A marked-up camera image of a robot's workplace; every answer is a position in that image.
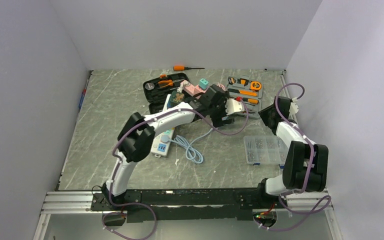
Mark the grey tool case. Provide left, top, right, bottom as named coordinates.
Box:
left=226, top=76, right=263, bottom=119

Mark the pink power strip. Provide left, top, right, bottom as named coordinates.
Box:
left=182, top=83, right=205, bottom=96

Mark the light blue round plug cable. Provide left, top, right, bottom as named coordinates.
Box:
left=170, top=127, right=214, bottom=165

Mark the black tool case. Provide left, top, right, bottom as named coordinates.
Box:
left=142, top=73, right=190, bottom=114

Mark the white power strip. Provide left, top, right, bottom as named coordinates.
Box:
left=150, top=93, right=175, bottom=158

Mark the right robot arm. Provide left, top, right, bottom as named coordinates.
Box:
left=255, top=96, right=329, bottom=208

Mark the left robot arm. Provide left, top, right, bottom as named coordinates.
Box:
left=102, top=84, right=245, bottom=210

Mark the teal cube adapter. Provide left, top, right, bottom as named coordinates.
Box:
left=198, top=78, right=209, bottom=90

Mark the clear screw box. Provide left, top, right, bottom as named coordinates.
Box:
left=243, top=135, right=288, bottom=168

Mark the dark green cube adapter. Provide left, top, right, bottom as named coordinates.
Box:
left=167, top=90, right=185, bottom=108

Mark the blue red pen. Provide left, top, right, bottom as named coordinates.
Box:
left=78, top=70, right=93, bottom=110

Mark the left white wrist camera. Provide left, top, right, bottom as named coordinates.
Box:
left=225, top=98, right=245, bottom=116

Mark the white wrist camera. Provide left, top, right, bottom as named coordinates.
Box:
left=288, top=101, right=299, bottom=115
left=225, top=98, right=245, bottom=116

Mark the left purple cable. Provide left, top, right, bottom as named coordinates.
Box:
left=101, top=96, right=250, bottom=240

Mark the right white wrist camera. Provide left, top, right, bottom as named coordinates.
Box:
left=288, top=101, right=299, bottom=115

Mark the orange handled screwdriver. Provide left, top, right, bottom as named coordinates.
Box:
left=172, top=65, right=205, bottom=72

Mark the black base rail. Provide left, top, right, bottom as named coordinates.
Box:
left=90, top=184, right=283, bottom=223

